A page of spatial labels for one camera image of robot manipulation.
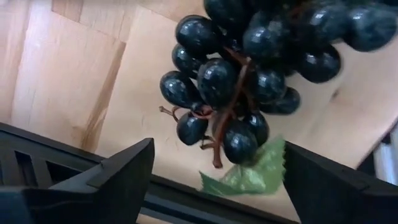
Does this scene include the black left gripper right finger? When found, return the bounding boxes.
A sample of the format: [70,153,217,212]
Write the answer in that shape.
[284,141,398,224]

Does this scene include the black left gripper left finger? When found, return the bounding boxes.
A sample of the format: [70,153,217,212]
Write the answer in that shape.
[0,138,155,224]

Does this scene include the dark grape bunch with leaf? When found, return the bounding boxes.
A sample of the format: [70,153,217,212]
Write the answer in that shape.
[158,0,398,196]

